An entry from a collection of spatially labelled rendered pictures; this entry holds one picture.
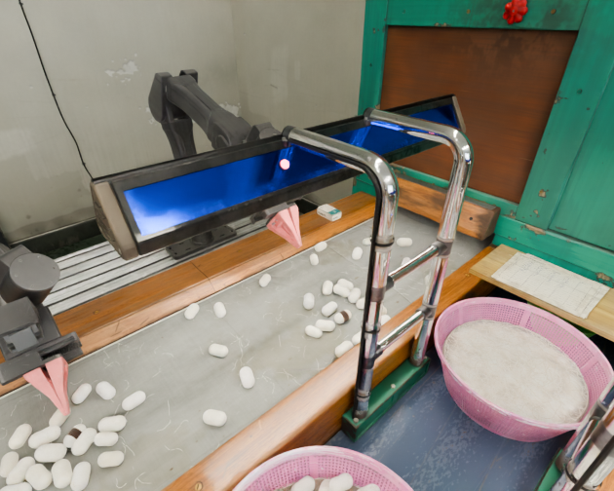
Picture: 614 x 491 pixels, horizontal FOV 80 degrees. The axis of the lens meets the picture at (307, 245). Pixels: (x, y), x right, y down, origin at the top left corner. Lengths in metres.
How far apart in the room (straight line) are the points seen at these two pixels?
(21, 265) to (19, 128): 1.94
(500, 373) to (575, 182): 0.42
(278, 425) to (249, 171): 0.34
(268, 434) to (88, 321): 0.41
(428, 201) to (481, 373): 0.46
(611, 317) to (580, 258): 0.14
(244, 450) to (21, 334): 0.31
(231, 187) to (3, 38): 2.13
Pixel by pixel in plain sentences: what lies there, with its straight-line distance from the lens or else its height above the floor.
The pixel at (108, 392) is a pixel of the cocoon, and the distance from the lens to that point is 0.67.
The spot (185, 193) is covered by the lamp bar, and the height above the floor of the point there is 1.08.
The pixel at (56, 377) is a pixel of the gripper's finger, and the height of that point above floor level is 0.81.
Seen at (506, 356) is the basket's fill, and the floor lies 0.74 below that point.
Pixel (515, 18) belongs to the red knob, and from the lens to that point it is 0.89.
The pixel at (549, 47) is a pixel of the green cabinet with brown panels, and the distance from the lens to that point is 0.90.
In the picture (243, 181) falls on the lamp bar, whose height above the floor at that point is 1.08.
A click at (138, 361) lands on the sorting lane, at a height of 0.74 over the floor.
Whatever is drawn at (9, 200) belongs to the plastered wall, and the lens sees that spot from 2.61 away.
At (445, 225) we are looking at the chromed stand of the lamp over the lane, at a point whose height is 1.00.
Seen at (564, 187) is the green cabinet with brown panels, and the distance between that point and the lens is 0.92.
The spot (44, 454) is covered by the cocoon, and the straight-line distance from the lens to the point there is 0.64.
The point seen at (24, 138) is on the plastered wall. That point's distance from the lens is 2.54.
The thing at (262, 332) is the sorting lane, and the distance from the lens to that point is 0.70.
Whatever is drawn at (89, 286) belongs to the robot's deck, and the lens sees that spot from 1.05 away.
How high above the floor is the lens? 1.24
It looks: 33 degrees down
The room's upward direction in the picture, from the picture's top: straight up
